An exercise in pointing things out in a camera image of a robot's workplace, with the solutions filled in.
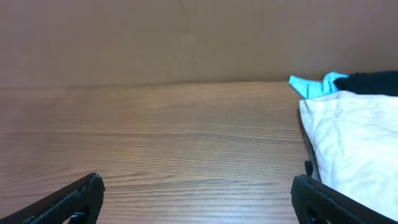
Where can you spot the beige shorts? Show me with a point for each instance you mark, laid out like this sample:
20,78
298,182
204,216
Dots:
354,138

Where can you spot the light blue garment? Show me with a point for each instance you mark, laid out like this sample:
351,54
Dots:
308,89

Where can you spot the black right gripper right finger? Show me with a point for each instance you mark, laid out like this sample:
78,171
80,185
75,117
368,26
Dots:
315,202

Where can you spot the black garment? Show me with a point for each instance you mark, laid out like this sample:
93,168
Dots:
375,83

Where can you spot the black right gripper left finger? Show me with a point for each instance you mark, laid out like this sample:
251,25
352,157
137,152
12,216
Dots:
78,203

